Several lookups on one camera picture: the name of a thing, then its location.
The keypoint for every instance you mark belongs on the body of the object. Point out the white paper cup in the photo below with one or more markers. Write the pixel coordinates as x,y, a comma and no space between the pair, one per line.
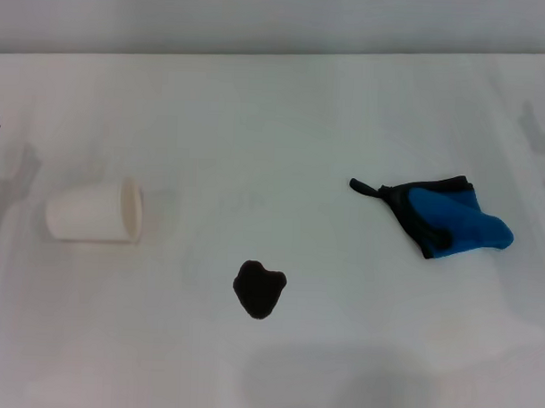
88,213

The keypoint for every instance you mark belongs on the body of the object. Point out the blue rag with black trim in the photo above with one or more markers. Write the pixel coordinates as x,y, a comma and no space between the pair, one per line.
460,219

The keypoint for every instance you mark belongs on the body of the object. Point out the black water stain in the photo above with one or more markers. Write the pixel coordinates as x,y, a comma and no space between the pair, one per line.
258,290

